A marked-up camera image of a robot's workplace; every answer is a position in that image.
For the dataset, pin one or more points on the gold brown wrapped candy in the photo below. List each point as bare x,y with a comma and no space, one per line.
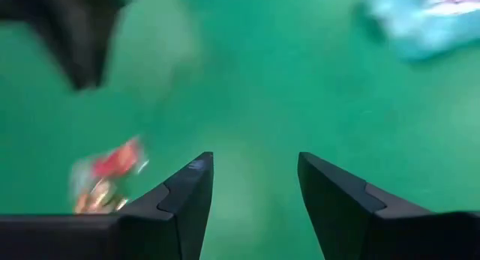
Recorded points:
95,200

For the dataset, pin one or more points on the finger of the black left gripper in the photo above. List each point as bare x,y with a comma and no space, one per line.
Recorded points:
75,27

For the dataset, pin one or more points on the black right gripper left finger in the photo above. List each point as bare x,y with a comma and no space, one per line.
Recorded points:
187,200

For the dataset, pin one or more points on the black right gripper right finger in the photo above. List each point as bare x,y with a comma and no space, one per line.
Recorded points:
333,207

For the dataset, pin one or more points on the green felt table mat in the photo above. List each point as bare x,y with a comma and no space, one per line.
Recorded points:
262,102

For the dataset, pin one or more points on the teal plastic bin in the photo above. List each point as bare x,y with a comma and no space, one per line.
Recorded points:
412,31

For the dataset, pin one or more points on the red gummy clear wrapper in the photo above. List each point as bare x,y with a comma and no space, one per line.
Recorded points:
116,160

